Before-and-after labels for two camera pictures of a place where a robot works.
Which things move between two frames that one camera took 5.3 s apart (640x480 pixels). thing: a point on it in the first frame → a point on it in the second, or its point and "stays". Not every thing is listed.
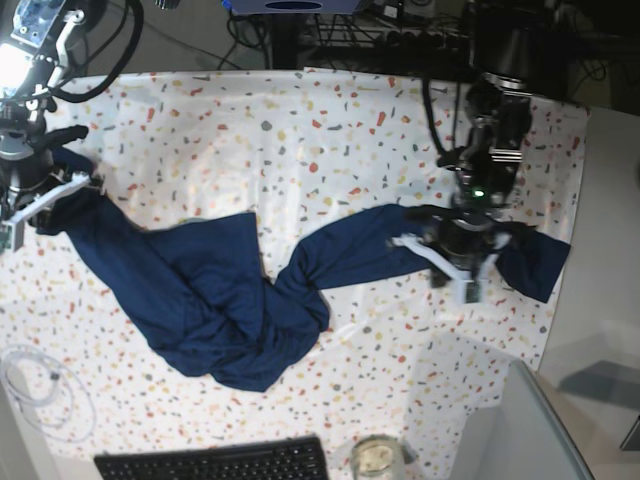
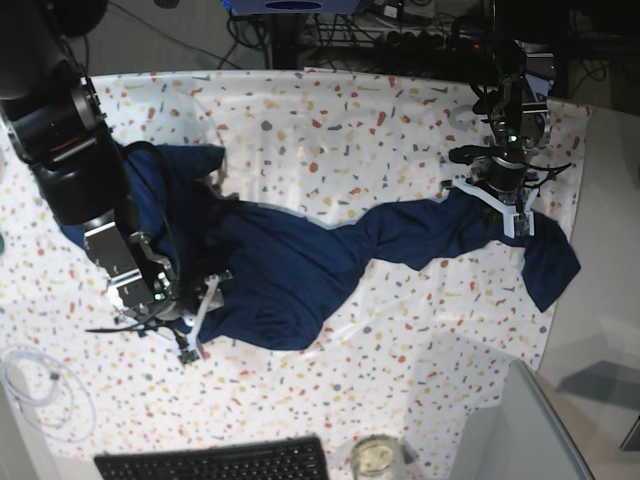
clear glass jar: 377,457 stays
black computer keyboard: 295,459 stays
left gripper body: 25,165 → 167,301
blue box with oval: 267,7 stays
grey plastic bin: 525,438 stays
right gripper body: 465,238 → 505,174
